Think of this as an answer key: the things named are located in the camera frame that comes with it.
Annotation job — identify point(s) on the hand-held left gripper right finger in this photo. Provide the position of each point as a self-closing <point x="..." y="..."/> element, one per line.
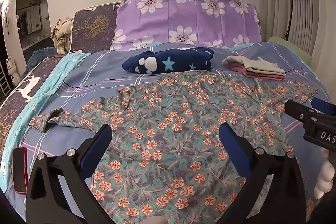
<point x="233" y="148"/>

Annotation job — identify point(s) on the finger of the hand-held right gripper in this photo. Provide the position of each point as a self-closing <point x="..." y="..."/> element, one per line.
<point x="324" y="106"/>
<point x="296" y="109"/>

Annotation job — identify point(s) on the blue knitted blanket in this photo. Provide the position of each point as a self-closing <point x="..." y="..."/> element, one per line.
<point x="39" y="56"/>

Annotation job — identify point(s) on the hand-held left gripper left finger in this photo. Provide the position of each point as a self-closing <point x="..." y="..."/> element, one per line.
<point x="97" y="145"/>

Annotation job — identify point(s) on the teal star print cloth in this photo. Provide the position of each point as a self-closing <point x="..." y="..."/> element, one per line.
<point x="52" y="79"/>

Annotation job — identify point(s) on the purple floral pillow cover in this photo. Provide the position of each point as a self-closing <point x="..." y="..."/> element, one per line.
<point x="183" y="16"/>

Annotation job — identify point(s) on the green pillow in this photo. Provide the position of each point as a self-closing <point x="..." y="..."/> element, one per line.
<point x="288" y="48"/>

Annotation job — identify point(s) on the navy star print fleece garment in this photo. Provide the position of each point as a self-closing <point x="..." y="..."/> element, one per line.
<point x="173" y="60"/>

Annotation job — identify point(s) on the white cat figurine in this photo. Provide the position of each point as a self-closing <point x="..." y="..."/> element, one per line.
<point x="11" y="66"/>

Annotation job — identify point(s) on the beige folded garment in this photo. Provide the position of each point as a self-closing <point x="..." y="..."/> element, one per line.
<point x="252" y="64"/>

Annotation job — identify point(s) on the pink folded garment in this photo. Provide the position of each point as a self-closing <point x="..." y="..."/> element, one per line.
<point x="262" y="76"/>

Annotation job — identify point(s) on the red phone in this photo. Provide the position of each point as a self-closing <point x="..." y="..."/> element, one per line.
<point x="20" y="170"/>

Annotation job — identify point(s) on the dark deer print cushion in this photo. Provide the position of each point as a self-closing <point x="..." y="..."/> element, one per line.
<point x="15" y="106"/>

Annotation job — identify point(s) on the person's right hand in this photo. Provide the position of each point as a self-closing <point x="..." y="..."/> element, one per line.
<point x="326" y="174"/>

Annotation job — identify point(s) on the dark tree print cushion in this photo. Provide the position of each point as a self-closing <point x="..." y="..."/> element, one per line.
<point x="92" y="27"/>

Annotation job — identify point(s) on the beige crumpled clothing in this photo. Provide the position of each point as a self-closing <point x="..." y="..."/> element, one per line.
<point x="61" y="35"/>

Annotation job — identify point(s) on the teal orange floral garment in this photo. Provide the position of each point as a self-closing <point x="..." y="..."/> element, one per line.
<point x="170" y="134"/>

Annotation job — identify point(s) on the white pleated curtain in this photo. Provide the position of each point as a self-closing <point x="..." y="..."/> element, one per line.
<point x="302" y="8"/>

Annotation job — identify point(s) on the blue plaid bed sheet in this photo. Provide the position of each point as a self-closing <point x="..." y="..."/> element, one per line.
<point x="105" y="69"/>

